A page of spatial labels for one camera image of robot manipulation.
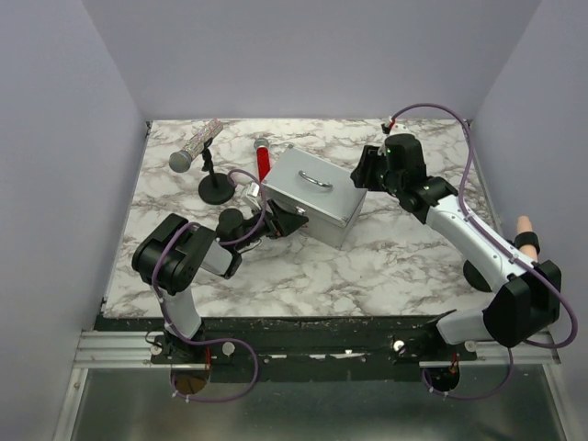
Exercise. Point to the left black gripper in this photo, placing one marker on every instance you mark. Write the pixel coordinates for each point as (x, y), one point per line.
(281, 222)

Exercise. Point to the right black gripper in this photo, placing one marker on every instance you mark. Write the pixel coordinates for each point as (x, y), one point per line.
(370, 157)

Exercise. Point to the grey metal case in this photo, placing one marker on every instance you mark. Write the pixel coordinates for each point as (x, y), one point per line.
(319, 190)

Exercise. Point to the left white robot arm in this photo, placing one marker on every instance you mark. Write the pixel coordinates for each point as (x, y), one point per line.
(170, 257)

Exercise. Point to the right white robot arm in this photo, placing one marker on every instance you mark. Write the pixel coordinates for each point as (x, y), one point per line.
(525, 300)

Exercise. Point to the red glitter microphone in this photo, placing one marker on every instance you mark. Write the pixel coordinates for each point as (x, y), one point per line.
(261, 146)

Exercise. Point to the silver glitter microphone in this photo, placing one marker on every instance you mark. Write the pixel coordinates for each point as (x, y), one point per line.
(180, 161)

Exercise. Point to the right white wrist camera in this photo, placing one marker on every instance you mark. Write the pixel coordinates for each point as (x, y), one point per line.
(391, 128)

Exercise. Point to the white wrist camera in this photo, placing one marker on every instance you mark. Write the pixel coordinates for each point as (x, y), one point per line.
(251, 196)
(391, 128)

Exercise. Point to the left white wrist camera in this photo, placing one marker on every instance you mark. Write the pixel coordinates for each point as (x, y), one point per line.
(251, 196)

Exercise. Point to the black mounting rail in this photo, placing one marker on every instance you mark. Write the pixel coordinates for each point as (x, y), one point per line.
(300, 349)

